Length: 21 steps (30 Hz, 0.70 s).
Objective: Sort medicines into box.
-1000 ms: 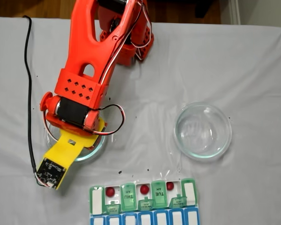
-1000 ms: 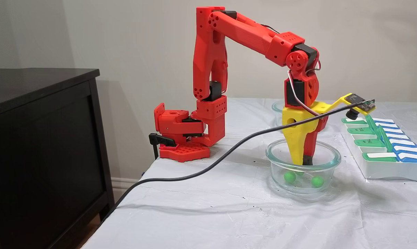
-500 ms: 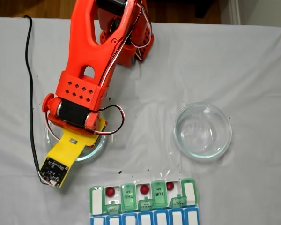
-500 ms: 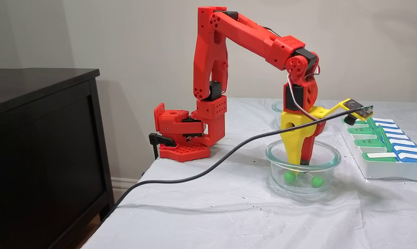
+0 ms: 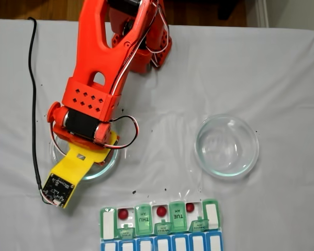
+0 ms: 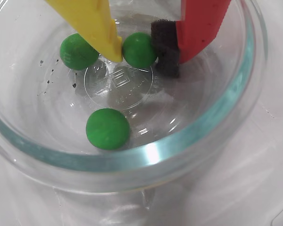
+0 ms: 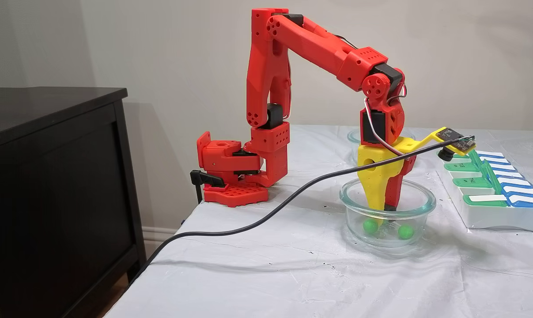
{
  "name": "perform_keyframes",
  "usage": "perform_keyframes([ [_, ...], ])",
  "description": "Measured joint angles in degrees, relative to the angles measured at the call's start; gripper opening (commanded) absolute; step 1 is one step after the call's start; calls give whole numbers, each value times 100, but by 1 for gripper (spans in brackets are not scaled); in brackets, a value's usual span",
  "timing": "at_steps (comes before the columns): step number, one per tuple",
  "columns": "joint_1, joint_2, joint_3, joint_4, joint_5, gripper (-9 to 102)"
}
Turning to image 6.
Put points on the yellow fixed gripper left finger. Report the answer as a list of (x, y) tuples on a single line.
[(92, 23)]

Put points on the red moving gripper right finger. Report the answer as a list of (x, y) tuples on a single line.
[(198, 28)]

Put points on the green pill ball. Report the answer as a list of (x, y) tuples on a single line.
[(73, 55), (107, 129), (139, 49)]

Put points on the clear glass bowl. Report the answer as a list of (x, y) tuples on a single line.
[(153, 154)]

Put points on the white tablecloth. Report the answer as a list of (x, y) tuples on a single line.
[(226, 207)]

